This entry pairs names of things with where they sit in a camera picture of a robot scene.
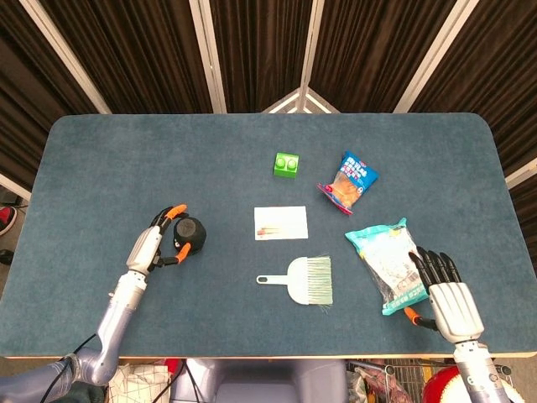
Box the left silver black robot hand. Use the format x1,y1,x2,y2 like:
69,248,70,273
125,204,192,276

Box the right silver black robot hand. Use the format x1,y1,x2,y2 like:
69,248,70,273
404,246,484,344

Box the pale green hand brush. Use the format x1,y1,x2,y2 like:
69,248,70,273
256,253,336,314

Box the red and white ball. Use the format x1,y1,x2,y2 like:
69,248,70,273
421,364,477,403

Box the large teal clear food bag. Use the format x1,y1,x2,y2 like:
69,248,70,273
344,217,431,317

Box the colourful bags in cart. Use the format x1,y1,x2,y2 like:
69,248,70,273
347,369,423,403

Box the white grid pattern cloth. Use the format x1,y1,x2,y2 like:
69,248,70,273
109,364,171,403

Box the red and black shoe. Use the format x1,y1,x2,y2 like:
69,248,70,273
0,204,18,237

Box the white printed card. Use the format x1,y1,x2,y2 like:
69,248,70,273
253,205,310,242

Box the blue and red snack bag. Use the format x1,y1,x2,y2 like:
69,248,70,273
316,150,380,217

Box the green toy building block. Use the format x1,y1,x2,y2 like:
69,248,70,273
272,152,300,181

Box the brown pleated curtain panel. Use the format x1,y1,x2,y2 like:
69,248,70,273
39,0,215,115
0,0,106,194
409,0,537,177
308,0,458,114
208,0,315,114

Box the white triangular screen foot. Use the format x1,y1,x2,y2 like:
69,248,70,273
262,86,341,114

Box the metal wire cart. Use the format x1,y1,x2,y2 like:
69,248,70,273
346,359,456,403

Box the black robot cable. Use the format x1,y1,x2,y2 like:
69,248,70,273
41,333,98,403

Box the white screen frame rail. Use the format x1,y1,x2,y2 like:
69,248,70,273
0,173,33,202
505,158,537,189

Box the white screen frame post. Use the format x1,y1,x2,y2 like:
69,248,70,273
188,0,227,114
18,0,112,115
298,0,326,92
393,0,469,114

